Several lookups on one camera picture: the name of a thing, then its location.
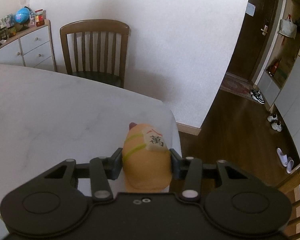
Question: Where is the wooden chair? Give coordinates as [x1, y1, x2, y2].
[277, 167, 300, 239]
[59, 19, 130, 88]

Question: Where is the red sauce jar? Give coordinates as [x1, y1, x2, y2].
[34, 9, 45, 27]

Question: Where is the blue globe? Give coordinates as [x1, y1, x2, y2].
[14, 7, 30, 24]

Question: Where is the wooden chair far side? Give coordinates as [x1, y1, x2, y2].
[59, 19, 130, 88]

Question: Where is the white drawer sideboard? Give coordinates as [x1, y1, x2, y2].
[0, 20, 57, 72]

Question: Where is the wooden chair right side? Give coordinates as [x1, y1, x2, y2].
[277, 167, 300, 239]

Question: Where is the hanging tote bag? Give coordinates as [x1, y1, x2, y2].
[279, 14, 297, 39]

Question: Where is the yellow spotted plush toy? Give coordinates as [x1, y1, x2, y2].
[122, 122, 172, 193]

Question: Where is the grey wall cabinet unit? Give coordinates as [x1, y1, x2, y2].
[257, 0, 300, 159]

